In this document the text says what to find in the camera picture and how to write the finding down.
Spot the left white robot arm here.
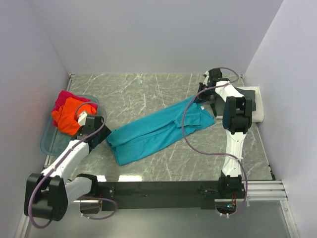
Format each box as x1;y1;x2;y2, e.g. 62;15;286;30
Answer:
24;116;111;221

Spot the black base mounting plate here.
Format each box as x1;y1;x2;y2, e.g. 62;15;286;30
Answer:
95;179;247;210

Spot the folded dark grey t-shirt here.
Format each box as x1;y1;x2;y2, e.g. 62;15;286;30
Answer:
211;85;257;118

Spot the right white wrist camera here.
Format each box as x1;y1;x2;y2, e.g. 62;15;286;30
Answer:
203;71;210;86

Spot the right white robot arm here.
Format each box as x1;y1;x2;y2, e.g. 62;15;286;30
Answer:
194;68;253;198

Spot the translucent blue plastic basin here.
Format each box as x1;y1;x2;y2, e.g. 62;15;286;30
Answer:
40;95;99;156

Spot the folded white t-shirt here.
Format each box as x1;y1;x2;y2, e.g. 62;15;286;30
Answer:
213;86;264;123

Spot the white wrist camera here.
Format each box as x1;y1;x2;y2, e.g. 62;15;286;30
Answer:
203;71;210;86
74;111;88;126

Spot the teal t-shirt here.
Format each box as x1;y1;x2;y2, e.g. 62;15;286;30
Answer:
106;98;215;166

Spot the orange t-shirt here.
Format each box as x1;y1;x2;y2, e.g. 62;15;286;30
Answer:
51;96;97;136

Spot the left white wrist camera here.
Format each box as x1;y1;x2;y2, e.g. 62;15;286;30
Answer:
74;111;88;126

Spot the magenta t-shirt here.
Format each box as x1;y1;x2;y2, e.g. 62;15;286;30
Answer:
51;90;98;117

